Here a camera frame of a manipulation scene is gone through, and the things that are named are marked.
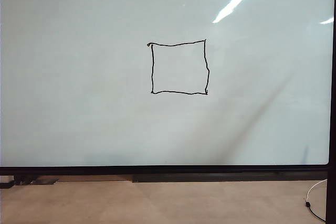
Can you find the black marker line drawing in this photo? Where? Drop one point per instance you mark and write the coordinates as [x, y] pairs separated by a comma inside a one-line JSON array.
[[152, 64]]

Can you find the long black floor base bar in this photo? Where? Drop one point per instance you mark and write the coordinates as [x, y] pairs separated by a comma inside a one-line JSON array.
[[210, 178]]

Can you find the black stand post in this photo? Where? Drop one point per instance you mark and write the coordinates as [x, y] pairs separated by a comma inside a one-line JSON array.
[[331, 195]]

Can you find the white glass whiteboard black frame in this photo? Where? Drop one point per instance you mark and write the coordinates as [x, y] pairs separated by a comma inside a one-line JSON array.
[[78, 77]]

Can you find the black caster bracket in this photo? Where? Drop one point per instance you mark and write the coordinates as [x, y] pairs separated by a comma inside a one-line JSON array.
[[23, 180]]

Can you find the black stand foot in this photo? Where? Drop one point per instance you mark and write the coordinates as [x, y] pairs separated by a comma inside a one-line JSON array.
[[6, 184]]

